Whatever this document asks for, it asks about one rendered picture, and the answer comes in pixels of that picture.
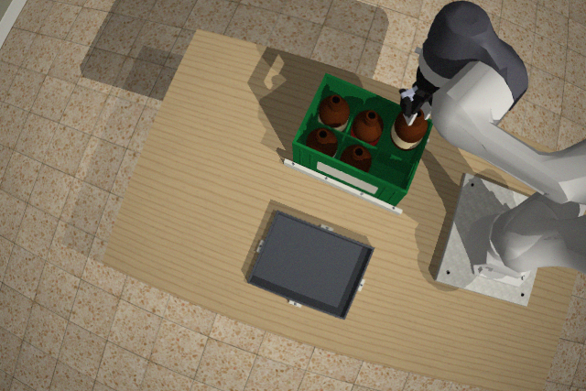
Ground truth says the green plastic bottle crate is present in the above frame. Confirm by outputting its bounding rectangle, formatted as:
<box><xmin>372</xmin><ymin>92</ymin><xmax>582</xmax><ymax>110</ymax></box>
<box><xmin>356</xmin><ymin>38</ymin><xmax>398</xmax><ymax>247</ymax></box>
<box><xmin>292</xmin><ymin>73</ymin><xmax>427</xmax><ymax>206</ymax></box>

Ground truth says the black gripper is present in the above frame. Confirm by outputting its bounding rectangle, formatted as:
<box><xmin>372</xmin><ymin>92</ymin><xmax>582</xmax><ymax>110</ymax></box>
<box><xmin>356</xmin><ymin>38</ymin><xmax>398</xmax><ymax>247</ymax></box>
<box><xmin>399</xmin><ymin>65</ymin><xmax>440</xmax><ymax>125</ymax></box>

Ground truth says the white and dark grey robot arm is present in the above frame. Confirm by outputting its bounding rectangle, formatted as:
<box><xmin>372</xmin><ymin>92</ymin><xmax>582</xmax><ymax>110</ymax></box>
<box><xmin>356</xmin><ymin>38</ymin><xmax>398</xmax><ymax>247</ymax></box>
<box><xmin>415</xmin><ymin>0</ymin><xmax>586</xmax><ymax>288</ymax></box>

